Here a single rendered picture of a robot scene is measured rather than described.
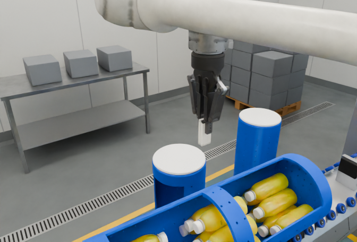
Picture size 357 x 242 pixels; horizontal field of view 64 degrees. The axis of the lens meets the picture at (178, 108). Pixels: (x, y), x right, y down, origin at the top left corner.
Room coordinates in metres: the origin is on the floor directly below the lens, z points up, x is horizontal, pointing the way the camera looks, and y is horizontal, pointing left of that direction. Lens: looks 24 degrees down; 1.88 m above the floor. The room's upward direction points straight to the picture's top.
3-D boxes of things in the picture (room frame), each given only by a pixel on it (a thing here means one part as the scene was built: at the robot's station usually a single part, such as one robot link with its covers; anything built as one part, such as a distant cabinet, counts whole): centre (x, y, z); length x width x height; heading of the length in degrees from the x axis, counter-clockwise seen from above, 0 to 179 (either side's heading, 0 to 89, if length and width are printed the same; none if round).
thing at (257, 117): (1.75, -0.56, 1.03); 0.28 x 0.28 x 0.01
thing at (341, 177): (1.15, -0.84, 1.00); 0.10 x 0.04 x 0.15; 31
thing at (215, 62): (0.63, -0.07, 1.69); 0.08 x 0.07 x 0.09; 34
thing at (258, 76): (4.38, -1.26, 0.59); 1.20 x 0.80 x 1.19; 35
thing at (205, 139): (0.62, -0.07, 1.54); 0.03 x 0.01 x 0.07; 124
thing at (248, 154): (1.75, -0.56, 0.59); 0.28 x 0.28 x 0.88
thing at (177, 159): (1.26, 0.00, 1.03); 0.28 x 0.28 x 0.01
